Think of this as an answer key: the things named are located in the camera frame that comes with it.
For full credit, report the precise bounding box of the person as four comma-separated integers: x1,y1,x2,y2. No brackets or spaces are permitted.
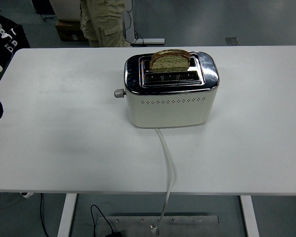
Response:
79,0,131,48
0,11,31,62

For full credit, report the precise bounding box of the thin black hanging cable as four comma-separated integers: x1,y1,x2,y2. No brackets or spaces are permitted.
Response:
40,193,50,237

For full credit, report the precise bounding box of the grey metal plate with screws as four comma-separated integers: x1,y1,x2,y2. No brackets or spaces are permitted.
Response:
95,215,220,237

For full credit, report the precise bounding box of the white toaster power cord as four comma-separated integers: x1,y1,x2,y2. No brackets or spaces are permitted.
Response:
154,127,176,237

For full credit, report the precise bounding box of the white table leg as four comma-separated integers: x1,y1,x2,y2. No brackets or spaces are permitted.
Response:
57,193,77,237
239,196,260,237

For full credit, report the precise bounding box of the grey desk leg with foot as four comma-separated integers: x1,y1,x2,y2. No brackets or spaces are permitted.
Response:
123,0,165,47

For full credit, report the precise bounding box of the black cable on desk leg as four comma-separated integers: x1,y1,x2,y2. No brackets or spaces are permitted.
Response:
124,0,148,47

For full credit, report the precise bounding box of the brown bread slice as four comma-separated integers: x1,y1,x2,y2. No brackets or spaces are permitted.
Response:
149,48,191,74

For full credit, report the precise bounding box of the white storage box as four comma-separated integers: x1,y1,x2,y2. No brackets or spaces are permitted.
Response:
49,0,82,21

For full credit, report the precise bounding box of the black cable with adapter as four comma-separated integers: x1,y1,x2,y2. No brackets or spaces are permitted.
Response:
90,204,123,237

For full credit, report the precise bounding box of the brown cardboard box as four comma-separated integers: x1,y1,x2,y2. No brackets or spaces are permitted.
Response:
55,19,87,41

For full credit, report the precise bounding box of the black case on floor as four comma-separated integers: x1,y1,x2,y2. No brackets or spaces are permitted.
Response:
31,0,56,15

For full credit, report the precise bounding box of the cream toaster with chrome top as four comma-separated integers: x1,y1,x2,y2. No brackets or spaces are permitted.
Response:
113,51,220,129

